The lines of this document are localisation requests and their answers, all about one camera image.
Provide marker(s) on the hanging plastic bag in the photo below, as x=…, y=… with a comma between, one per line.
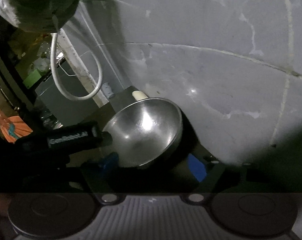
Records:
x=38, y=16

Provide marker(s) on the green box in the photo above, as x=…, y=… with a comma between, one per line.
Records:
x=32, y=78

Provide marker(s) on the orange stool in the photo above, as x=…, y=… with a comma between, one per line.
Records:
x=13, y=127

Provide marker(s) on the black cleaver knife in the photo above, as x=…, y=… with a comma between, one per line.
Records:
x=123, y=99

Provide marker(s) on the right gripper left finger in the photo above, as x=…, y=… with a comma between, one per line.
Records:
x=102, y=174

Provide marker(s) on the deep steel bowl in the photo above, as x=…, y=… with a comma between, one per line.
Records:
x=144, y=131

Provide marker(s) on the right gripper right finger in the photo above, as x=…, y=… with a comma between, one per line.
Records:
x=201, y=176

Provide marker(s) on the grey cabinet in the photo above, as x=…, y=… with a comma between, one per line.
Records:
x=66, y=111

